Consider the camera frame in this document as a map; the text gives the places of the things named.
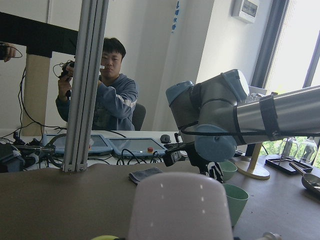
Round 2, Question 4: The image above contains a black glass rack tray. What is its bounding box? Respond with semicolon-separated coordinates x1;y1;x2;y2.
264;136;314;175

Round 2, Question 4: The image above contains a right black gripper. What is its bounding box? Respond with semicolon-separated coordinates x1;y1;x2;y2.
163;142;209;175

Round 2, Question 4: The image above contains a metal scoop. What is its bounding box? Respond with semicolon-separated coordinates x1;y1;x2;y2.
289;161;320;196

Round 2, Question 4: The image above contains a seated person in blue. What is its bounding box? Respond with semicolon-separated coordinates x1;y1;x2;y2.
55;37;139;131

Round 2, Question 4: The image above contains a black keyboard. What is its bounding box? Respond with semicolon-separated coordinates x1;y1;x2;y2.
163;143;184;151

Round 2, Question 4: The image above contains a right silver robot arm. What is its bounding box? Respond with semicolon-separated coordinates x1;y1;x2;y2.
166;69;320;175

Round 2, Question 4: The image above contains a black computer mouse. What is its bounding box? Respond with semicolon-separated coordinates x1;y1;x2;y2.
160;134;171;144

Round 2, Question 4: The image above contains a yellow plastic cup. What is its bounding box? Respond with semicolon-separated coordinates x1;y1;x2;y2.
91;235;119;240

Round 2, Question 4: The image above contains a pale pink plastic cup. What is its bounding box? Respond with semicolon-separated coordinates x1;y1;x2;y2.
127;172;234;240

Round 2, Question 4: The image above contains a wall electrical box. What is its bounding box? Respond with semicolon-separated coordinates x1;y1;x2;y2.
231;0;260;24

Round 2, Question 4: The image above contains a mint green bowl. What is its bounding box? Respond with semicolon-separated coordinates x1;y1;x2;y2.
218;161;238;182

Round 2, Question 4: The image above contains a grey folded cloth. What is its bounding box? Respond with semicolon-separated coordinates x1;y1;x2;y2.
128;167;163;185

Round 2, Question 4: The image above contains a blue teach pendant tablet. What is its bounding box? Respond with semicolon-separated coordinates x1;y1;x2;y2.
42;134;113;157

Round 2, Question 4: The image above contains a mint green plastic cup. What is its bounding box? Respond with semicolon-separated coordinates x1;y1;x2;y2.
222;183;249;227

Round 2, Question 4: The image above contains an aluminium frame post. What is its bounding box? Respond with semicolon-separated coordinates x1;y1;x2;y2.
62;0;109;173

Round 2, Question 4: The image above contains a wooden banana stand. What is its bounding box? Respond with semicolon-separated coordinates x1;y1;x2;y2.
233;142;270;180

